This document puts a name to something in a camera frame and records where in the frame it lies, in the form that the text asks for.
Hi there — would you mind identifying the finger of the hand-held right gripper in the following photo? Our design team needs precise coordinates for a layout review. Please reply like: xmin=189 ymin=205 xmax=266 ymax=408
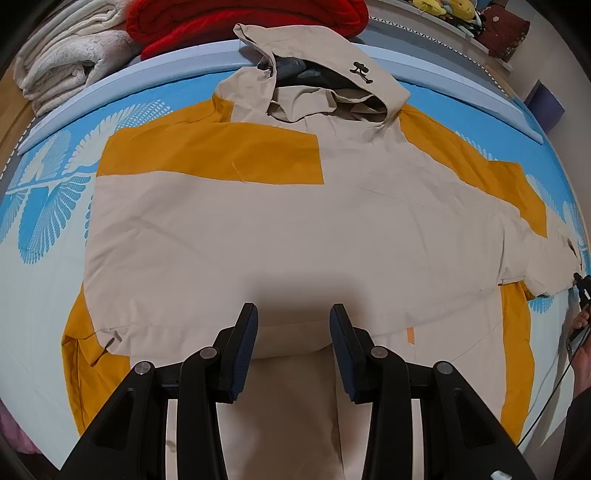
xmin=573 ymin=271 xmax=591 ymax=319

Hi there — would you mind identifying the red fluffy blanket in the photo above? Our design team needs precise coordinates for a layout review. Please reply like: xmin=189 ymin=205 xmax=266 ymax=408
xmin=126 ymin=0 xmax=370 ymax=61

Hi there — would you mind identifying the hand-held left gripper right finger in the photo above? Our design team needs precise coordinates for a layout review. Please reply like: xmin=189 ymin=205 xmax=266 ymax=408
xmin=329 ymin=303 xmax=539 ymax=480

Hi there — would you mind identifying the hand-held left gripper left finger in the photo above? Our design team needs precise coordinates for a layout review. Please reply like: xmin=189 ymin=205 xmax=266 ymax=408
xmin=59 ymin=302 xmax=259 ymax=480

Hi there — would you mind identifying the pink cloth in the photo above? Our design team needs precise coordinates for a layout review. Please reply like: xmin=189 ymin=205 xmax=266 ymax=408
xmin=0 ymin=397 xmax=38 ymax=459

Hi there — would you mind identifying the beige and yellow hooded jacket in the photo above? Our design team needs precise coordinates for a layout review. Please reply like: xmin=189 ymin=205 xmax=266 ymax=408
xmin=61 ymin=23 xmax=585 ymax=480

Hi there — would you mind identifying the person's right forearm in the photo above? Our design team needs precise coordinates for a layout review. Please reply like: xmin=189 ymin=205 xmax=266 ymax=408
xmin=556 ymin=381 xmax=591 ymax=480

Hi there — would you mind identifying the folded white fleece blanket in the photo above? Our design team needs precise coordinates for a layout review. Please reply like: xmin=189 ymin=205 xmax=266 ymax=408
xmin=11 ymin=0 xmax=139 ymax=116

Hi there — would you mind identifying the blue patterned bed sheet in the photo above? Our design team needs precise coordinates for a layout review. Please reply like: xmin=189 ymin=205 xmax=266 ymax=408
xmin=0 ymin=39 xmax=591 ymax=467

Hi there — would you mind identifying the dark red cushion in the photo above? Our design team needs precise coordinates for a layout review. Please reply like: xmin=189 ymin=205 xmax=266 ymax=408
xmin=480 ymin=4 xmax=531 ymax=59

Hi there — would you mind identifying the white bed headboard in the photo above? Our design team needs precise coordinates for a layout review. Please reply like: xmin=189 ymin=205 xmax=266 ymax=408
xmin=367 ymin=0 xmax=515 ymax=100

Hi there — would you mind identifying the black cable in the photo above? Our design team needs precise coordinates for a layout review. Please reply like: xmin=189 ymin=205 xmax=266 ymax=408
xmin=516 ymin=354 xmax=575 ymax=449

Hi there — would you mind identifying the person's right hand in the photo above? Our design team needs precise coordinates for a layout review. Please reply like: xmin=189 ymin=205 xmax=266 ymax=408
xmin=569 ymin=307 xmax=591 ymax=372

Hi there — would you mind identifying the purple box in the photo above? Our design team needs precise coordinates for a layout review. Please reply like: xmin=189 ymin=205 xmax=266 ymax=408
xmin=526 ymin=79 xmax=566 ymax=132

